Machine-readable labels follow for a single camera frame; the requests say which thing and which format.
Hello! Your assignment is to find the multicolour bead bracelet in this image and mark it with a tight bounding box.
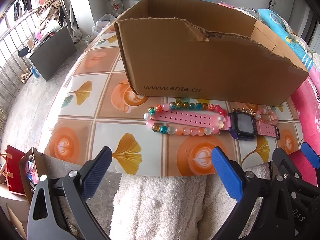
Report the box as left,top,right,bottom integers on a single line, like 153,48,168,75
143,101,228,137

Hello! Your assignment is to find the pink strap smart watch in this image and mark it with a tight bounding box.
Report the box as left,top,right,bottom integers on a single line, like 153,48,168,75
151,108,280,140

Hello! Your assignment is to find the blue patterned pillow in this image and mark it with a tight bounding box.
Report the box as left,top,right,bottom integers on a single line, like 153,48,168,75
258,9,317,72

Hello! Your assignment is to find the dark grey cabinet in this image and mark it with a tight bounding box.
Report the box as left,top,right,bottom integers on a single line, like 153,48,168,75
27,26,77,81

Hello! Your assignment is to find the brown paper bag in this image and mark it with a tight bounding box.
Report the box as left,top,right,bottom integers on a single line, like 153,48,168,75
18,147,47,204

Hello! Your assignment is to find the red gift bag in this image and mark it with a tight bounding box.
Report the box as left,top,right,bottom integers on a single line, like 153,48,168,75
5,145,25,195

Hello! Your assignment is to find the pink floral blanket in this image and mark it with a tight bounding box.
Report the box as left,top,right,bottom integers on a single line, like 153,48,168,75
290,67,320,188

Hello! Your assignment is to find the brown cardboard box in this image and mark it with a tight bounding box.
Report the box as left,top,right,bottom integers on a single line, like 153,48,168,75
114,0,309,106

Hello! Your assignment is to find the white fluffy towel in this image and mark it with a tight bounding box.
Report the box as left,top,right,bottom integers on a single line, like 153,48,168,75
109,164,271,240

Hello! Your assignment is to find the patterned tile tablecloth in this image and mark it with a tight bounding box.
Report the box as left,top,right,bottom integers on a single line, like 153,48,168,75
39,26,303,176

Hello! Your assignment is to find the white plastic bag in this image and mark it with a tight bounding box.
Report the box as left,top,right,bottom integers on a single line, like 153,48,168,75
92,14,115,35

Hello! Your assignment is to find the pink orange bead bracelet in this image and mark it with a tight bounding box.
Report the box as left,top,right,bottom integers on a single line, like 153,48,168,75
254,106,279,126

